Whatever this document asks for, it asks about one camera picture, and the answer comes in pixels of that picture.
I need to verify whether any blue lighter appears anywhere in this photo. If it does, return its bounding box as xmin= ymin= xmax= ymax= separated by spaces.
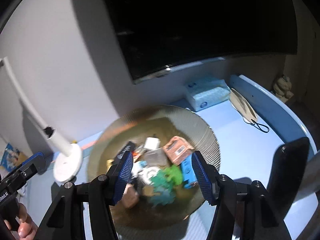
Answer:
xmin=181 ymin=155 xmax=197 ymax=189

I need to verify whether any clear correction tape dispenser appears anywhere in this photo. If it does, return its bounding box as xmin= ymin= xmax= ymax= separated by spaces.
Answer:
xmin=131 ymin=161 xmax=161 ymax=186

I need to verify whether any pink speckled eraser case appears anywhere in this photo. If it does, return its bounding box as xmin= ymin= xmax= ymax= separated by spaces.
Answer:
xmin=121 ymin=184 xmax=139 ymax=209

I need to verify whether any red lighter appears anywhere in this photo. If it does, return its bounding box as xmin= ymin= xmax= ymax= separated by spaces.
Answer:
xmin=133 ymin=146 xmax=145 ymax=162

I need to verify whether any green spiky toy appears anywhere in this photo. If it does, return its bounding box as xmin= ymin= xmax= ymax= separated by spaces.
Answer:
xmin=163 ymin=165 xmax=183 ymax=186

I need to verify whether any pink playing card box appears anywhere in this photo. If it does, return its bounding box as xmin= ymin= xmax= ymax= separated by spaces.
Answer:
xmin=162 ymin=135 xmax=195 ymax=166

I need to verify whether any white USB charger cube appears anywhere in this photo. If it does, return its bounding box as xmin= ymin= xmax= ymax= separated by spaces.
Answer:
xmin=144 ymin=137 xmax=161 ymax=151

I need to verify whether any person's left hand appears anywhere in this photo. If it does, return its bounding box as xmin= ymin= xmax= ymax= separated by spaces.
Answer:
xmin=4 ymin=203 xmax=38 ymax=240

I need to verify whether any white desk lamp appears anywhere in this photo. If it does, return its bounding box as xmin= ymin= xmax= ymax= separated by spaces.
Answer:
xmin=1 ymin=57 xmax=83 ymax=183

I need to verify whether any blue cover workbook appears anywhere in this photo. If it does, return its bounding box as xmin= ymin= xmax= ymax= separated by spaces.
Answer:
xmin=1 ymin=143 xmax=21 ymax=172

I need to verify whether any amber ribbed glass plate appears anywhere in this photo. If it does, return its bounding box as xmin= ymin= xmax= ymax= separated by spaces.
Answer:
xmin=87 ymin=105 xmax=221 ymax=239

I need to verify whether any beige face mask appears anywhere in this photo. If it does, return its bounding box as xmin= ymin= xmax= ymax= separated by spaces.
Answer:
xmin=229 ymin=88 xmax=270 ymax=133

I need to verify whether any small beige statuette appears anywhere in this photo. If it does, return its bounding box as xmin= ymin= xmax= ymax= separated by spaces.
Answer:
xmin=272 ymin=75 xmax=294 ymax=103

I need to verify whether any black monitor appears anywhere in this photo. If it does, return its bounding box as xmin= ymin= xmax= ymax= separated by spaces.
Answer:
xmin=104 ymin=0 xmax=298 ymax=81

